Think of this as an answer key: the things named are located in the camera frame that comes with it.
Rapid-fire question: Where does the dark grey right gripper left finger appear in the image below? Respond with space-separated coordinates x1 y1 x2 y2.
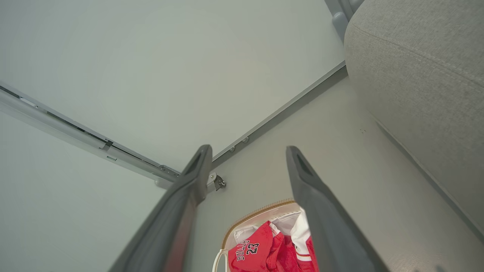
108 144 213 272

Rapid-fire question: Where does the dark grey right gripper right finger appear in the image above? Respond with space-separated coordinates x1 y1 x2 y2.
286 146 390 272

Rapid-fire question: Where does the red and white Bulls jersey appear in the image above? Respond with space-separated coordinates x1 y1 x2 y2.
228 207 320 272

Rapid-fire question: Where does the wicker basket with white liner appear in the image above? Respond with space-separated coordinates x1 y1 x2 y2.
212 199 314 272

